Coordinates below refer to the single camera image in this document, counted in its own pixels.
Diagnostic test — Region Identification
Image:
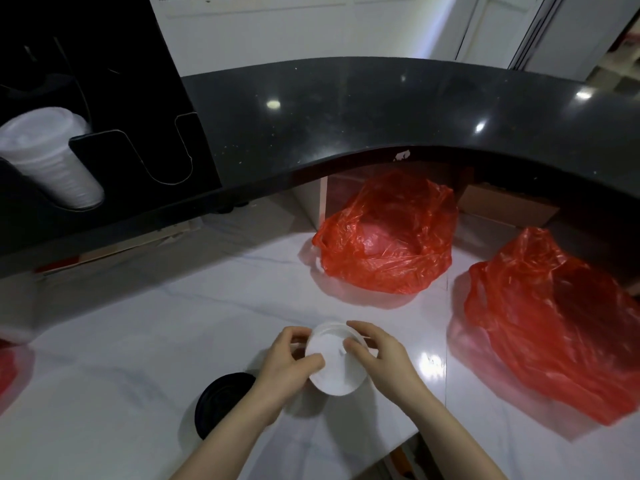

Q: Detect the person's right hand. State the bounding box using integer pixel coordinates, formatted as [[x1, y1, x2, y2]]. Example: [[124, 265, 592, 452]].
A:
[[342, 321, 427, 410]]

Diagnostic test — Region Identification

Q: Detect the person's left hand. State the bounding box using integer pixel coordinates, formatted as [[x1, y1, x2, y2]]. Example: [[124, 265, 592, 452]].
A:
[[255, 326, 326, 407]]

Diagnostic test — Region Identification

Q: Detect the white plastic cup lid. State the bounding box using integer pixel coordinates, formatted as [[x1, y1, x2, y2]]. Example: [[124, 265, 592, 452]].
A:
[[304, 322, 371, 397]]

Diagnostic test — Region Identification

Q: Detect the person's right forearm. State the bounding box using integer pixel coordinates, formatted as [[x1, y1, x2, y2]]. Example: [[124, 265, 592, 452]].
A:
[[398, 382, 506, 480]]

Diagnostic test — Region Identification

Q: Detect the person's left forearm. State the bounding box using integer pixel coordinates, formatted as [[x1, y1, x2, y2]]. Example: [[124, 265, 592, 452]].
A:
[[168, 379, 284, 480]]

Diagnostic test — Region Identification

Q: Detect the black plastic lid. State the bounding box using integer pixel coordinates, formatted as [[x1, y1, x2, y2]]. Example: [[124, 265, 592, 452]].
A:
[[194, 373, 257, 441]]

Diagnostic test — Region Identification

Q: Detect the red plastic bag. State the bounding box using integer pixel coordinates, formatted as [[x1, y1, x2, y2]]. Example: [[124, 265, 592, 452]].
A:
[[0, 340, 20, 403], [464, 227, 640, 426], [312, 170, 459, 295]]

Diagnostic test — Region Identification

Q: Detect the black curved counter shelf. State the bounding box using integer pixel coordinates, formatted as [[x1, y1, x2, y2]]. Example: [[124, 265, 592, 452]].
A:
[[0, 57, 640, 298]]

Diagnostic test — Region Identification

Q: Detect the brown cardboard box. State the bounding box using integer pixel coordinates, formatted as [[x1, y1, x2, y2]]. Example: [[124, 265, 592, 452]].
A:
[[457, 182, 561, 228]]

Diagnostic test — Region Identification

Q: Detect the stack of white cup lids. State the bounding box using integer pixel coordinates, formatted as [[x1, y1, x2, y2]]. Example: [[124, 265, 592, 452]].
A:
[[0, 107, 105, 211]]

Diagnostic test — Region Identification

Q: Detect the black acrylic cup organizer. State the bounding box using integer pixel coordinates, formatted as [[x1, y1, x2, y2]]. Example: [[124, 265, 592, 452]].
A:
[[0, 0, 222, 230]]

